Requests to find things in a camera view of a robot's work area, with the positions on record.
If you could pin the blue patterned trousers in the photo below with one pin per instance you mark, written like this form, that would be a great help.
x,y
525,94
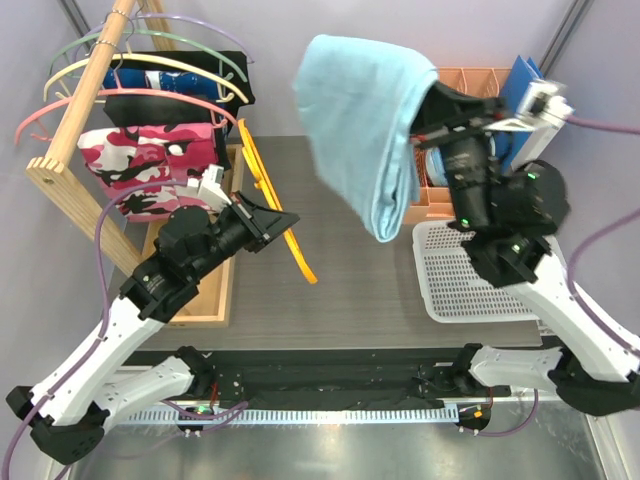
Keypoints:
x,y
179,82

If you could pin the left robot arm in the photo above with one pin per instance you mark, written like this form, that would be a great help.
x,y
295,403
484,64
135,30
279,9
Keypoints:
x,y
69,412

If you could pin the purple plastic hanger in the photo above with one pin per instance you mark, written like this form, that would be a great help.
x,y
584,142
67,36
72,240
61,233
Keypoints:
x,y
157,21

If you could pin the white slotted cable duct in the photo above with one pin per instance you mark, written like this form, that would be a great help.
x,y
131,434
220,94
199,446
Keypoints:
x,y
162,415

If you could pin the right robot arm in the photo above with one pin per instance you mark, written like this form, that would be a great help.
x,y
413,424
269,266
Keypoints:
x,y
507,219

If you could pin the light blue trousers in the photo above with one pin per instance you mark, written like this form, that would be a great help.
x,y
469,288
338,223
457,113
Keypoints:
x,y
356,100

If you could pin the cream plastic hanger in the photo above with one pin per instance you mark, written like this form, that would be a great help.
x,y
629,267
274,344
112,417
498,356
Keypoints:
x,y
235,91

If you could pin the black trousers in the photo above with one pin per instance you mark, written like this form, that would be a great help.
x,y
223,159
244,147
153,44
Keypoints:
x,y
204,61

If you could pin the pink camouflage trousers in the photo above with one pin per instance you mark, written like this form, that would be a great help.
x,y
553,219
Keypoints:
x,y
137,156

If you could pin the white plastic basket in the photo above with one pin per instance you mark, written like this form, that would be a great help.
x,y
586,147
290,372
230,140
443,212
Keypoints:
x,y
452,291

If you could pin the green plastic hanger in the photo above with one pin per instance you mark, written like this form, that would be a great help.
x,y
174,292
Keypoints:
x,y
95,33

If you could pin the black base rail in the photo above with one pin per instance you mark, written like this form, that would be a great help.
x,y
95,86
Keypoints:
x,y
340,379

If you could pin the light blue headphones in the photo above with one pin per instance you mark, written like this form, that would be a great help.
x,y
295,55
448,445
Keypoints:
x,y
437,167

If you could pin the orange desk file organizer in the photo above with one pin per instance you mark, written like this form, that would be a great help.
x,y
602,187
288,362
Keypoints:
x,y
434,202

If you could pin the blue folder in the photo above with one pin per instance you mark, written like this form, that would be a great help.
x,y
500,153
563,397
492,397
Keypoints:
x,y
513,147

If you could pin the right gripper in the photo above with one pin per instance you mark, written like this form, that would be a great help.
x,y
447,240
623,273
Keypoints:
x,y
441,106

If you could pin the dark grey trousers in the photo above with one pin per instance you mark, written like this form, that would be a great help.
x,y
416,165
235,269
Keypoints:
x,y
155,138

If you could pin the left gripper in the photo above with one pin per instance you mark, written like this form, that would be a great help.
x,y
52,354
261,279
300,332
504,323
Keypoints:
x,y
260,224

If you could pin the pink plastic hanger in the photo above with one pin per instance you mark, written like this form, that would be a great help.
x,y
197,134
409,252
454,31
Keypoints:
x,y
127,110

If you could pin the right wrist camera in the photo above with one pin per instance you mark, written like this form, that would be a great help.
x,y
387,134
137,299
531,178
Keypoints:
x,y
543,105

